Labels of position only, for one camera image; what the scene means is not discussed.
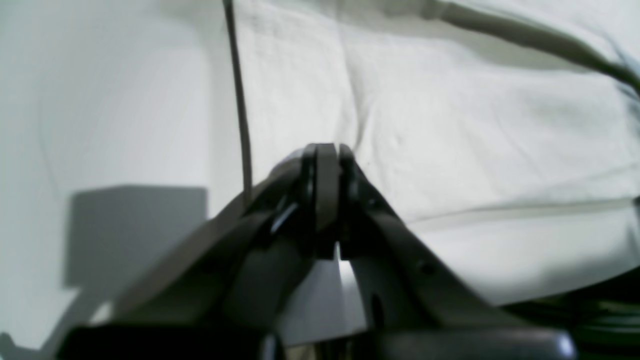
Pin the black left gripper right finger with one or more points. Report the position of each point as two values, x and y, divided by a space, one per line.
416 308

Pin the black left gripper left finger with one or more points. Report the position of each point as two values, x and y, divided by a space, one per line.
220 296

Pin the beige T-shirt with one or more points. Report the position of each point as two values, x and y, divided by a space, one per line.
505 133

